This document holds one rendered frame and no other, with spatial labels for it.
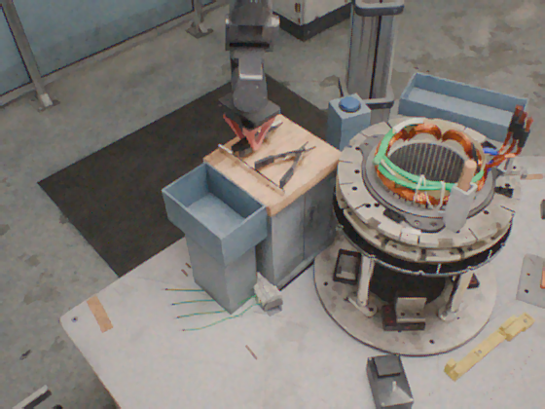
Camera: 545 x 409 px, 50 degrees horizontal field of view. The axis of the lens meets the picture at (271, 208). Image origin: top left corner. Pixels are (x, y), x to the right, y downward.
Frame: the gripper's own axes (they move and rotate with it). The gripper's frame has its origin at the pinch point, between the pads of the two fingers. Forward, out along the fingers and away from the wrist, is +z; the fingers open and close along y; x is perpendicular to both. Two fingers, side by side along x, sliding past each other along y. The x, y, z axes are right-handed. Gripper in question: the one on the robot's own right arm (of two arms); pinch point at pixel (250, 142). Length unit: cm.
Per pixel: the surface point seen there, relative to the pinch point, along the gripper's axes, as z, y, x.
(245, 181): 2.4, 5.3, -6.5
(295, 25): 95, -142, 166
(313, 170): 2.2, 12.6, 4.3
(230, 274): 17.7, 9.9, -15.9
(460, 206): -6.5, 40.6, 6.7
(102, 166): 106, -131, 26
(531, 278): 28, 50, 33
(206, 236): 5.6, 8.1, -18.8
